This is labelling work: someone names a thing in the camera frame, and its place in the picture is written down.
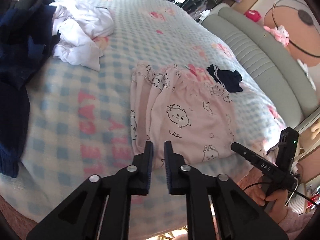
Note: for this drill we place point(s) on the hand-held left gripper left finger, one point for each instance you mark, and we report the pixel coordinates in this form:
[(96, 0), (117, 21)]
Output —
[(149, 166)]

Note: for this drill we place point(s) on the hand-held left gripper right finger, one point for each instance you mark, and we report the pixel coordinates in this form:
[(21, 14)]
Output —
[(168, 173)]

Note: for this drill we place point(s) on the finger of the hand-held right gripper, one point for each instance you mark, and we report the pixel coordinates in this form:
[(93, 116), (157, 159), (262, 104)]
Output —
[(250, 157)]

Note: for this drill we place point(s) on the pink cartoon print pants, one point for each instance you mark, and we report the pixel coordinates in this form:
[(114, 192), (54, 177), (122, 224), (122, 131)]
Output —
[(185, 120)]

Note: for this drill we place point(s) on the person's right forearm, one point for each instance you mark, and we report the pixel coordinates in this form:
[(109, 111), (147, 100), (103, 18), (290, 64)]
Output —
[(295, 220)]

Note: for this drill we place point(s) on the person's right hand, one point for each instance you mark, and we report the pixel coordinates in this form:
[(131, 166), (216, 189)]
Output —
[(276, 196)]

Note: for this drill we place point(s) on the pink fluffy bed sheet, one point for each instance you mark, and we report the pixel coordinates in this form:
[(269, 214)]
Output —
[(250, 182)]

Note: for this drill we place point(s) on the navy striped folded garment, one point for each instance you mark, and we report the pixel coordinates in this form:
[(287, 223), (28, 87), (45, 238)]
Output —
[(230, 80)]

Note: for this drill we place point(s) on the checked cartoon print blanket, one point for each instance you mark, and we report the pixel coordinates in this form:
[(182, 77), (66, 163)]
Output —
[(87, 105)]

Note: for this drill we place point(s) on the grey padded headboard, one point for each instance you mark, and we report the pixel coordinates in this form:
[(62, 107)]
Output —
[(262, 57)]

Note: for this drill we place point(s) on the pink plush toy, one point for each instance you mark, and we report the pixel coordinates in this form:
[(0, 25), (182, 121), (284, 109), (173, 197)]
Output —
[(280, 33)]

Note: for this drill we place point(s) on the red plush toy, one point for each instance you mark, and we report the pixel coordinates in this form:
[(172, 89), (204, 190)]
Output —
[(253, 15)]

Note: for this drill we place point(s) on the white power strip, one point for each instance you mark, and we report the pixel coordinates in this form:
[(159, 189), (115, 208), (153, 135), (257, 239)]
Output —
[(204, 15)]

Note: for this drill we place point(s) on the white garment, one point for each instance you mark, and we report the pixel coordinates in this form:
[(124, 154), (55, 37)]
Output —
[(80, 30)]

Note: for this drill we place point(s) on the navy blue garment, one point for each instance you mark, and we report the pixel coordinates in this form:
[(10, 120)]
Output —
[(17, 67)]

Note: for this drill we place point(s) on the dark grey garment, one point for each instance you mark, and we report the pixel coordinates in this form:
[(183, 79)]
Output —
[(27, 1)]

